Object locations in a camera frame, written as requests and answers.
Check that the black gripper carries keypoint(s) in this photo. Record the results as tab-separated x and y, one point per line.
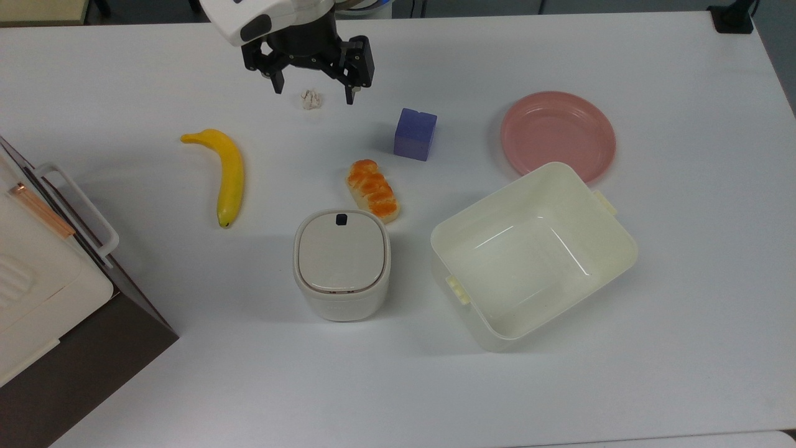
305	40

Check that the white lidded trash can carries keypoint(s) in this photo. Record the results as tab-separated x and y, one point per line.
341	264

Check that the crumpled white paper ball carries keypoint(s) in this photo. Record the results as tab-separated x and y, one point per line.
311	99

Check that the blue foam cube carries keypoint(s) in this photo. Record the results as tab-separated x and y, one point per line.
414	134

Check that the yellow banana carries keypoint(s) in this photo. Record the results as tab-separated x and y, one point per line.
231	174

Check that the glazed orange bread loaf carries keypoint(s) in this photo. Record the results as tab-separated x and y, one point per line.
373	191

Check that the pink plastic plate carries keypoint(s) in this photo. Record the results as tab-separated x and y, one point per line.
556	134

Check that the beige board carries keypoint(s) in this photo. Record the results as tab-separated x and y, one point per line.
40	10

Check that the cream plastic storage bin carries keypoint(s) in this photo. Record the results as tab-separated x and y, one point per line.
535	255

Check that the white toaster oven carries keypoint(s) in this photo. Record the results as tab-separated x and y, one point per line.
50	292

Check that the black table clamp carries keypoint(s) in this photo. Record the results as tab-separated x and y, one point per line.
734	17

